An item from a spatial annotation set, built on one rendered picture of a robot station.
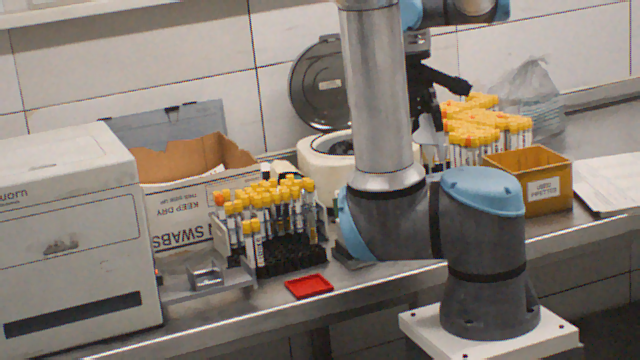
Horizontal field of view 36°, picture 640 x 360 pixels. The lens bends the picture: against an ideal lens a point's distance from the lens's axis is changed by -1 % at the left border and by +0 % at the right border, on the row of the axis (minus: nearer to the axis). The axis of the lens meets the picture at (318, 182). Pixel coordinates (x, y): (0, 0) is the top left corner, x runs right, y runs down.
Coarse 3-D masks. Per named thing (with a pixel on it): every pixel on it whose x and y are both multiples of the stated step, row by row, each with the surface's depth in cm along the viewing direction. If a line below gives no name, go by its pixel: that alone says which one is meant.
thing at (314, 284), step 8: (288, 280) 177; (296, 280) 177; (304, 280) 177; (312, 280) 177; (320, 280) 177; (288, 288) 174; (296, 288) 174; (304, 288) 174; (312, 288) 174; (320, 288) 173; (328, 288) 172; (296, 296) 171; (304, 296) 171
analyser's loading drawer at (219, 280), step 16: (240, 256) 176; (192, 272) 168; (208, 272) 174; (224, 272) 175; (240, 272) 174; (160, 288) 171; (176, 288) 170; (192, 288) 170; (208, 288) 169; (224, 288) 169; (256, 288) 172
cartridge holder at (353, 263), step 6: (336, 240) 184; (336, 246) 185; (342, 246) 182; (336, 252) 185; (342, 252) 182; (348, 252) 181; (342, 258) 182; (348, 258) 181; (354, 258) 181; (348, 264) 180; (354, 264) 180; (360, 264) 180; (366, 264) 181
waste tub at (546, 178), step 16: (496, 160) 203; (512, 160) 204; (528, 160) 206; (544, 160) 204; (560, 160) 198; (528, 176) 192; (544, 176) 193; (560, 176) 194; (528, 192) 193; (544, 192) 194; (560, 192) 195; (528, 208) 194; (544, 208) 195; (560, 208) 196
